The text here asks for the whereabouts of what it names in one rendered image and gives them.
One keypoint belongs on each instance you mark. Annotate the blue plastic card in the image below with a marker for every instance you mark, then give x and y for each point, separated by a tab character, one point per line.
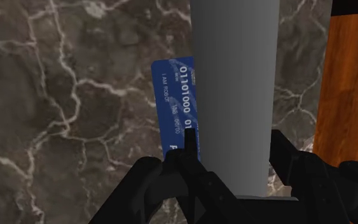
169	102

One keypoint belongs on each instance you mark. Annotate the grey tall cylinder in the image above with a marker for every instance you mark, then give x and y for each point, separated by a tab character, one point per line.
234	93

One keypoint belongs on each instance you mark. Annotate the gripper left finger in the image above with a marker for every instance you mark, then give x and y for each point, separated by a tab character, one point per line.
194	183

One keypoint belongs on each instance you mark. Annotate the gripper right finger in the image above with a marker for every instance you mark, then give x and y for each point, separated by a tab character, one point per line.
318	186

